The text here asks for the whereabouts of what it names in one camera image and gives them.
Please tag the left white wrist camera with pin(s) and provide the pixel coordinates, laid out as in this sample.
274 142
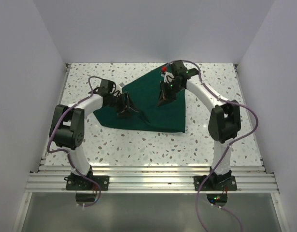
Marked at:
119 89

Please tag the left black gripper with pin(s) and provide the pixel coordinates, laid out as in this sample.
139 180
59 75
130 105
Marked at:
125 105

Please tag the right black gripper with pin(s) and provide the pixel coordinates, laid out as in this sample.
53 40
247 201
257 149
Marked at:
166 98

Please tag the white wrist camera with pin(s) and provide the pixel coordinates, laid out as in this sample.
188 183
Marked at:
119 89
168 76

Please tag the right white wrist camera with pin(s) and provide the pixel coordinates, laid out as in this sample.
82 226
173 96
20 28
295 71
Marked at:
168 76

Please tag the green surgical drape cloth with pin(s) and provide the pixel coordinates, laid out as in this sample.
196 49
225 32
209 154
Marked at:
144 93

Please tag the aluminium rail frame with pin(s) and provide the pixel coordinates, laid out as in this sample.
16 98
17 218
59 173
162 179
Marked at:
154 162

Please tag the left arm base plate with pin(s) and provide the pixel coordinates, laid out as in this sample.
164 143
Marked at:
77 183

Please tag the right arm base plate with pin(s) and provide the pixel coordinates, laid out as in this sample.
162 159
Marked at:
210 185

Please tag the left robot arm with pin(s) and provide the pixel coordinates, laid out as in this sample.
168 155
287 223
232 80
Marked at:
67 130

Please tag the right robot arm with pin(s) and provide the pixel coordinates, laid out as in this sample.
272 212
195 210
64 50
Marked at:
224 122

